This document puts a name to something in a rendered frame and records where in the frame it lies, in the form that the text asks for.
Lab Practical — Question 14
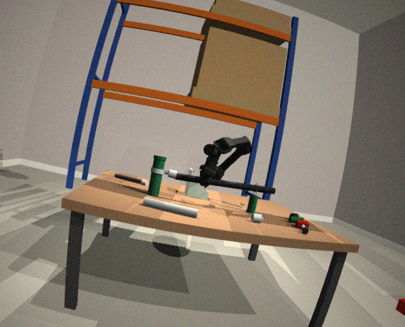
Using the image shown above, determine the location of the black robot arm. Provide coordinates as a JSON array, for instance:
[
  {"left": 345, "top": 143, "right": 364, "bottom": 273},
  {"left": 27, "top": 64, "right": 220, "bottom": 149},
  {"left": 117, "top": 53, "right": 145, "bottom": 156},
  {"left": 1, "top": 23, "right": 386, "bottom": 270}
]
[{"left": 204, "top": 136, "right": 253, "bottom": 180}]

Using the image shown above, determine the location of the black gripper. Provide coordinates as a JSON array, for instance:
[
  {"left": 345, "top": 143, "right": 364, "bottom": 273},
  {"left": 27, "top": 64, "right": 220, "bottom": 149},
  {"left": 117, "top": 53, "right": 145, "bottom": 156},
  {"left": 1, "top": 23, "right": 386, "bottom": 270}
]
[{"left": 199, "top": 156, "right": 218, "bottom": 186}]

